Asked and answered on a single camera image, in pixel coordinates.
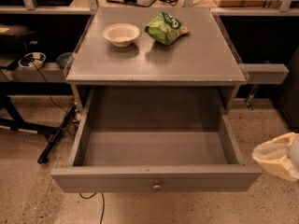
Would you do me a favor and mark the grey shelf beam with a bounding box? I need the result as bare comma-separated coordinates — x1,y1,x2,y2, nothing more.
0,63,65,83

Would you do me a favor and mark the metal top drawer knob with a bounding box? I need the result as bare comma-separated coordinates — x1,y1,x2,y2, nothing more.
152,180,162,191

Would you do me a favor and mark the white bowl with cable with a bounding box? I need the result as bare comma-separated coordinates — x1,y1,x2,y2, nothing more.
19,52,46,69

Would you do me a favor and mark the grey top drawer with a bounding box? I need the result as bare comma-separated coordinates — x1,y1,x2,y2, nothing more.
51,87,262,193

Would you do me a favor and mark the grey wooden drawer cabinet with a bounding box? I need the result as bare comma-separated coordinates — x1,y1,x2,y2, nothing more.
64,6,250,116

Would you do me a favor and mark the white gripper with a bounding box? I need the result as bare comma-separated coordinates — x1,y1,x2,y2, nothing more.
251,133,299,182

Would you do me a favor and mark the black floor cable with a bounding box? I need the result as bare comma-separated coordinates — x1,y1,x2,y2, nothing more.
78,192,107,224

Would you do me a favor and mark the green chip bag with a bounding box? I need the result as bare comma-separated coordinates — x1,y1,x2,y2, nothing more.
145,12,190,46

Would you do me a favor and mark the dark grey bowl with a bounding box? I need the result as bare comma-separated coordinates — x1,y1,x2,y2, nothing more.
56,52,73,68

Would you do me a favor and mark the black stand base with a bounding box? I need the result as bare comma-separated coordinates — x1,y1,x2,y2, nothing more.
0,91,76,164

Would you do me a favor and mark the white paper bowl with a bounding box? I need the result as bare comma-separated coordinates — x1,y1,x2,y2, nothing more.
103,23,140,48

